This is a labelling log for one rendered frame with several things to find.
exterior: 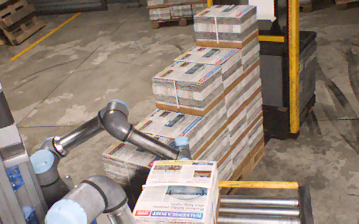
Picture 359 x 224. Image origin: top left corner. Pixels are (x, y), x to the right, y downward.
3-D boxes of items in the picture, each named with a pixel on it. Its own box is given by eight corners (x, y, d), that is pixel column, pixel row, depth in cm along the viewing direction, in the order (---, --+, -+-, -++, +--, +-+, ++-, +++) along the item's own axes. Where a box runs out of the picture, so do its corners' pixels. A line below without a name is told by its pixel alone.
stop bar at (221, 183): (206, 182, 207) (206, 179, 206) (298, 184, 197) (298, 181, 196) (206, 186, 204) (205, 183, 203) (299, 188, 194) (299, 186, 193)
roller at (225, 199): (199, 200, 204) (199, 192, 202) (301, 203, 192) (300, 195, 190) (198, 207, 200) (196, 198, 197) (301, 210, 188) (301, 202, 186)
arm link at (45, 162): (31, 187, 206) (23, 164, 200) (39, 171, 218) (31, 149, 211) (56, 183, 205) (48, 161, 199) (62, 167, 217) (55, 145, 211)
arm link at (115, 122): (106, 117, 190) (196, 162, 202) (110, 106, 199) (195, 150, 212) (95, 135, 194) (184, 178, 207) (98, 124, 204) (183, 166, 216)
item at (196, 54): (172, 61, 291) (172, 59, 291) (194, 47, 311) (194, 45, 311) (219, 66, 271) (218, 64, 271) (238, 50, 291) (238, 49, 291)
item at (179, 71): (153, 78, 269) (152, 76, 269) (177, 62, 289) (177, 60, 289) (201, 84, 249) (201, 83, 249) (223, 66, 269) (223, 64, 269)
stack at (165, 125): (126, 257, 279) (98, 153, 240) (210, 161, 361) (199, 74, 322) (174, 279, 258) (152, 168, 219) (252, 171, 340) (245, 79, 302)
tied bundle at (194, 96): (155, 108, 281) (150, 78, 270) (179, 91, 301) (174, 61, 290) (203, 118, 260) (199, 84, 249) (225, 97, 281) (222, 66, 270)
